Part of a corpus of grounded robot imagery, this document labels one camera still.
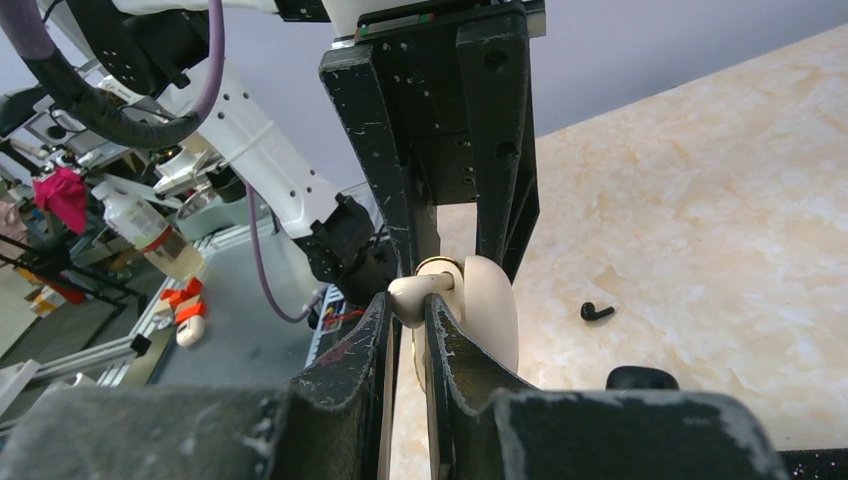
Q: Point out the red cloth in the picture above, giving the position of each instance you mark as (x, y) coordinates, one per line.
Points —
(63, 192)

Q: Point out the black earbud left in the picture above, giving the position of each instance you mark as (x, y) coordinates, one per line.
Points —
(590, 313)

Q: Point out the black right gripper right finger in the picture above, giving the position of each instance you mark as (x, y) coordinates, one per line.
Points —
(485, 422)

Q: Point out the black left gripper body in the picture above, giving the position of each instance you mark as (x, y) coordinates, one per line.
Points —
(414, 50)

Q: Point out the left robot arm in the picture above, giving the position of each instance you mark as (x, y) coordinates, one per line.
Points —
(329, 227)

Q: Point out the black earbud case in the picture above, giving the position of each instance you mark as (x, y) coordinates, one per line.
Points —
(631, 377)

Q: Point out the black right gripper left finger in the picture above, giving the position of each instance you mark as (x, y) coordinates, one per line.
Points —
(324, 423)

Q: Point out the cream earbud case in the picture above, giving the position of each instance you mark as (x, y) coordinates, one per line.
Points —
(482, 302)

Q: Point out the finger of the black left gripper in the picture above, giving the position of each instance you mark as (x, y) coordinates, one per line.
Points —
(494, 59)
(350, 77)

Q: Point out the clear plastic bottle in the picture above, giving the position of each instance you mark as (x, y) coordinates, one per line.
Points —
(149, 232)

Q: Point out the white earbud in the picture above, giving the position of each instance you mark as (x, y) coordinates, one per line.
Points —
(408, 295)

